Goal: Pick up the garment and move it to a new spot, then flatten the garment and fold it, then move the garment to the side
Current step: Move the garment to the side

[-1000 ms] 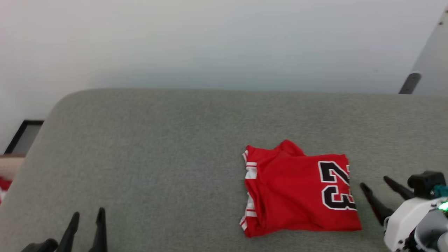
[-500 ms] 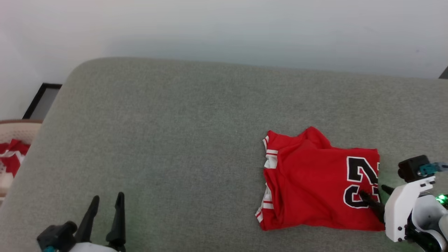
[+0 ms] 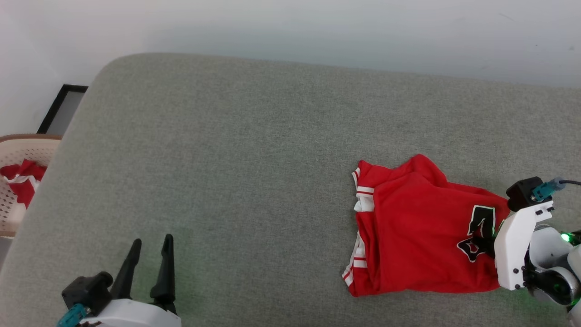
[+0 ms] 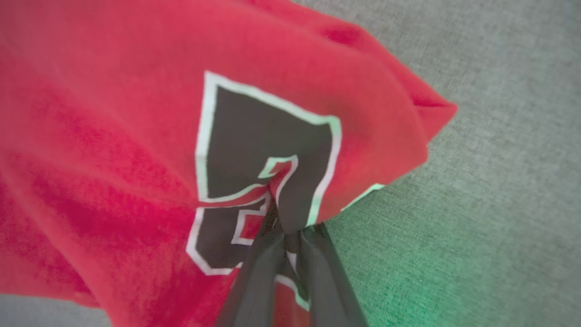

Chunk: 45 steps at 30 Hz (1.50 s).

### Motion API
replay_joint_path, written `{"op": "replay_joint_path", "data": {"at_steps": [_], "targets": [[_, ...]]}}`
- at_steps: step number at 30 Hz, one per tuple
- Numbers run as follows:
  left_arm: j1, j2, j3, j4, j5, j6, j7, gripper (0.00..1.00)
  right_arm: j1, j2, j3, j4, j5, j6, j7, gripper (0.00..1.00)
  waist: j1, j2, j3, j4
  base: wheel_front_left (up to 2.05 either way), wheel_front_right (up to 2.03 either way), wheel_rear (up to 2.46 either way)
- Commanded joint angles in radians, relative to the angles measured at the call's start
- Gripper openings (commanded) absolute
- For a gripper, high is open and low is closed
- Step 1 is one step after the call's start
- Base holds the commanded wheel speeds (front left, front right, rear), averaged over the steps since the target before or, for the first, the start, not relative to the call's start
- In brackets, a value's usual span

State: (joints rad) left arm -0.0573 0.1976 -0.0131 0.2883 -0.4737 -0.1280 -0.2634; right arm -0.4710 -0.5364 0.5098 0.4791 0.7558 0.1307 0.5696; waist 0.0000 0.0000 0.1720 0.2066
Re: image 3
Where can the red jersey with black print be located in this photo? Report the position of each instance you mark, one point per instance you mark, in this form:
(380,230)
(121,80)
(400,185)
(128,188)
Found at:
(417,236)

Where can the red white garment in basket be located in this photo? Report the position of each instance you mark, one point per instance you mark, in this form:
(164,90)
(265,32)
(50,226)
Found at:
(22,181)

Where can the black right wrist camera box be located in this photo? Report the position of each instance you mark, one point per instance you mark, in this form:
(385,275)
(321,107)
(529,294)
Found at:
(522,193)

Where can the black framed panel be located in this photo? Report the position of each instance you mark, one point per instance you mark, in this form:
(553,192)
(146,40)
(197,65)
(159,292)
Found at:
(63,109)

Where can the grey fabric sofa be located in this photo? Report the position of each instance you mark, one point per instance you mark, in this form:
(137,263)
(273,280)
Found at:
(254,150)

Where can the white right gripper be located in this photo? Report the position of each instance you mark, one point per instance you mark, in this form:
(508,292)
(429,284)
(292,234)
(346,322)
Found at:
(513,250)

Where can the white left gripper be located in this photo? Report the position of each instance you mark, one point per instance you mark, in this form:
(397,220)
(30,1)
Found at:
(136,315)

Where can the beige perforated laundry basket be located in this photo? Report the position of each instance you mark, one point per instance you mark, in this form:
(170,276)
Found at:
(13,147)

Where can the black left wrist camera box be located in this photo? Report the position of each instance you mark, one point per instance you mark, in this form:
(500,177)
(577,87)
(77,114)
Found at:
(88,290)

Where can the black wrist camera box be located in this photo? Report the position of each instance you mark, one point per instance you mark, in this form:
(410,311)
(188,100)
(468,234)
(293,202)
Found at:
(522,193)
(88,290)

